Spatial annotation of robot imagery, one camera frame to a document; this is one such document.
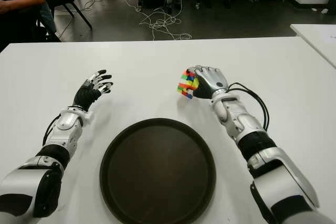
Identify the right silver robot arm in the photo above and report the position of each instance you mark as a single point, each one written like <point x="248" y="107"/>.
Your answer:
<point x="236" y="113"/>

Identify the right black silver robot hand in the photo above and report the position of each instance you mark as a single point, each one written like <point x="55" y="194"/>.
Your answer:
<point x="212" y="79"/>

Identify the small white floor scrap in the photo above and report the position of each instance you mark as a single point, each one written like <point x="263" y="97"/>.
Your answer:
<point x="324" y="11"/>

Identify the multicoloured Rubik's cube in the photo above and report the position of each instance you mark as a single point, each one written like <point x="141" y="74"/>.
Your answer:
<point x="186" y="82"/>

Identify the dark brown round plate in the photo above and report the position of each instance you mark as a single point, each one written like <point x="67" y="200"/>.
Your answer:
<point x="157" y="176"/>

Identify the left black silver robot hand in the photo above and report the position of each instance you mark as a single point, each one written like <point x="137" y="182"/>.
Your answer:
<point x="85" y="94"/>

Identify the white side table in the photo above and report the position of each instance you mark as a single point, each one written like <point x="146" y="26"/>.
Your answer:
<point x="315" y="35"/>

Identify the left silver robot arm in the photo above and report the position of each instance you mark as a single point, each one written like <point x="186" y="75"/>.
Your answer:
<point x="63" y="127"/>

